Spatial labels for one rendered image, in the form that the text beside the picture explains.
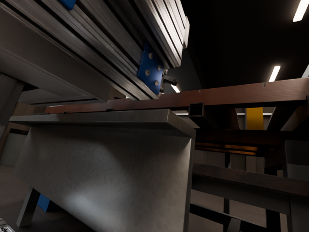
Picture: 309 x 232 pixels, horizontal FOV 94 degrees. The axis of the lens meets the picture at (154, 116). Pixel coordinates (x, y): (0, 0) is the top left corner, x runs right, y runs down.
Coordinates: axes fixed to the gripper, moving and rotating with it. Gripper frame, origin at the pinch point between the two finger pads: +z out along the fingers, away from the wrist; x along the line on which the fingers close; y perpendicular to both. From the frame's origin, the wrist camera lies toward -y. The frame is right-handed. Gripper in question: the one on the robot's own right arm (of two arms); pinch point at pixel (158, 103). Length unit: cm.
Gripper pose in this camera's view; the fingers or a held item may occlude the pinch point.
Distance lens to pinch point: 79.1
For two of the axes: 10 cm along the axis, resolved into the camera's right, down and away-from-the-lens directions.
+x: -5.2, -3.1, -7.9
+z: -1.6, 9.5, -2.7
